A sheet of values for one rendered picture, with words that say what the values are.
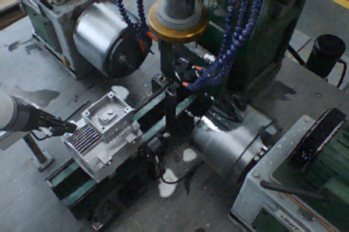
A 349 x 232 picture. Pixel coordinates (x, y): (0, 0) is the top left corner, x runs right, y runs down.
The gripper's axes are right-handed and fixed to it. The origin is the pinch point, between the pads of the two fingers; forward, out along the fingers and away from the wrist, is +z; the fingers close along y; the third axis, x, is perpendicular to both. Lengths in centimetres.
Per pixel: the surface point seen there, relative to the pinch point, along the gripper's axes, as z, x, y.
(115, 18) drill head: 14.9, -35.8, 21.6
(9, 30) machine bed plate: 37, -1, 85
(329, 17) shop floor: 217, -152, 6
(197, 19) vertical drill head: 1, -49, -12
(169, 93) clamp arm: 0.5, -27.5, -19.9
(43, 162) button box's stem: 21.8, 23.9, 14.0
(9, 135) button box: -2.4, 14.4, 13.5
